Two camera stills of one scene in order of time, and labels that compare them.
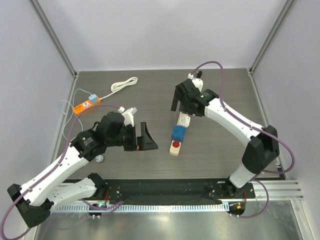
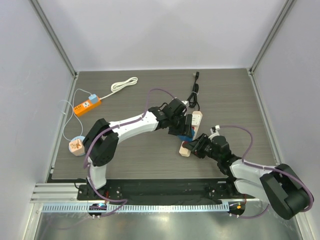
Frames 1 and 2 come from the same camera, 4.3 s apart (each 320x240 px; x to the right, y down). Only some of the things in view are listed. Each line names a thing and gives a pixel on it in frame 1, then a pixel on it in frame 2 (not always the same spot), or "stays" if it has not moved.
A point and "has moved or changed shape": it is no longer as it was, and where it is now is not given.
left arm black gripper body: [127, 138] → [177, 126]
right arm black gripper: [182, 94] → [198, 146]
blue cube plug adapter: [179, 133] has moved or changed shape
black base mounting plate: [172, 191] stays
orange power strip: [85, 106] stays
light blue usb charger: [93, 98] stays
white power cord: [116, 86] stays
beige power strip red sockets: [175, 148] → [197, 116]
